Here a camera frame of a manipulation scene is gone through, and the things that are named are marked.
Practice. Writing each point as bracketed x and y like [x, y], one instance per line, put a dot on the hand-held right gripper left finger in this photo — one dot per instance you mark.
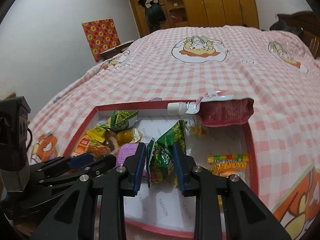
[139, 167]

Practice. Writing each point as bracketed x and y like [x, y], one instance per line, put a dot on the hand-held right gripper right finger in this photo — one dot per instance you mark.
[180, 170]

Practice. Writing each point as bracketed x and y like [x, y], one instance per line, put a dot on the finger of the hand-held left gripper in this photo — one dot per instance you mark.
[80, 159]
[100, 165]

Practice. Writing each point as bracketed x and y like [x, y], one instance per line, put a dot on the orange rice cracker packet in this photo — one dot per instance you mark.
[85, 147]

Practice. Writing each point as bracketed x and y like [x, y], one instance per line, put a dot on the purple tin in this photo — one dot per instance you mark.
[125, 155]

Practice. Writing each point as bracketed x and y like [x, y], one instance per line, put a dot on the large green snack packet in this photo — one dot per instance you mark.
[163, 155]

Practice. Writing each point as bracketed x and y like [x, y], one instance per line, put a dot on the brown jelly cup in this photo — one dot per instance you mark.
[110, 143]

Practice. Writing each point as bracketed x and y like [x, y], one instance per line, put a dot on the yellow candy packet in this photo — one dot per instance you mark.
[97, 133]

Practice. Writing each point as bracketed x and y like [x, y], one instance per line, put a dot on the yellow jelly cup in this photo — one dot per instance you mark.
[125, 136]

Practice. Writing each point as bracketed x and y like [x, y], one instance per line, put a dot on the small yellow snack packet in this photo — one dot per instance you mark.
[102, 124]

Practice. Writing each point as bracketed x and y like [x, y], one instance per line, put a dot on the shallow red cardboard box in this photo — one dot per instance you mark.
[160, 212]

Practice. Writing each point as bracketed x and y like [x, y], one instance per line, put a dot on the colourful gummy candy packet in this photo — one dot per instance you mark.
[227, 165]

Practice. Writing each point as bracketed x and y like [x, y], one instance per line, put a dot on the small green snack packet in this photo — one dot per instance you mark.
[122, 120]

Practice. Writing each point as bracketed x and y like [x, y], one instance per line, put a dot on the red spout pouch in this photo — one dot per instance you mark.
[225, 112]

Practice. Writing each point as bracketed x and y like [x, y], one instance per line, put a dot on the small wooden table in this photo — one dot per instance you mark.
[115, 50]

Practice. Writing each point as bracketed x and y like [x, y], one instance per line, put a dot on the hanging dark clothes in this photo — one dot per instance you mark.
[153, 12]

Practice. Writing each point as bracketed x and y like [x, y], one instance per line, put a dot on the wooden wardrobe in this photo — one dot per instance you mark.
[220, 2]

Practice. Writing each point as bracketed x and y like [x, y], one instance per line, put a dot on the dark cloth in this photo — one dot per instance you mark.
[285, 27]

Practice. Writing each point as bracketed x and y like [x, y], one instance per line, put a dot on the dark wooden headboard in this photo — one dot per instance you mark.
[310, 30]

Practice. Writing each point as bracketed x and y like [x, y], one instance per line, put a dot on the red and yellow wall poster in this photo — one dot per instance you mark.
[102, 37]

